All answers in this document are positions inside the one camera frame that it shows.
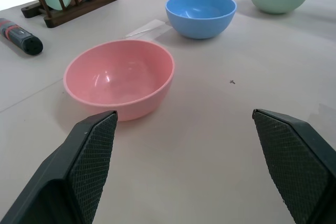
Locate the small dark screw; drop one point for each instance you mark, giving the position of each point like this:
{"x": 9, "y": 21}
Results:
{"x": 232, "y": 81}

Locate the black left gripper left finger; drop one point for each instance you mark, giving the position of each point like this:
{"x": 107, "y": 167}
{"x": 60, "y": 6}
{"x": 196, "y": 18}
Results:
{"x": 65, "y": 171}

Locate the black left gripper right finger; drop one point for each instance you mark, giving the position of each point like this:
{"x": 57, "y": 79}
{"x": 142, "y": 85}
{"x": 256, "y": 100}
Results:
{"x": 296, "y": 161}

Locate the dark wooden plate rack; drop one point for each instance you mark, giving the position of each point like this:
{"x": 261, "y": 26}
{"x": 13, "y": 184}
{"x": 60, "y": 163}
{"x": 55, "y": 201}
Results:
{"x": 78, "y": 6}

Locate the blue plastic bowl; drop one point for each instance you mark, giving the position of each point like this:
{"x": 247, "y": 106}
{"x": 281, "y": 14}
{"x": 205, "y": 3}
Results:
{"x": 200, "y": 15}

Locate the dark grey electric screwdriver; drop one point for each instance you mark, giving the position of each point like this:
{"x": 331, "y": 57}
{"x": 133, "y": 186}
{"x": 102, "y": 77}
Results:
{"x": 19, "y": 36}

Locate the pink red plastic bowl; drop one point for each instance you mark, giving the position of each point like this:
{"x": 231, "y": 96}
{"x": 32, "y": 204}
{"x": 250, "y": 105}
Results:
{"x": 118, "y": 77}

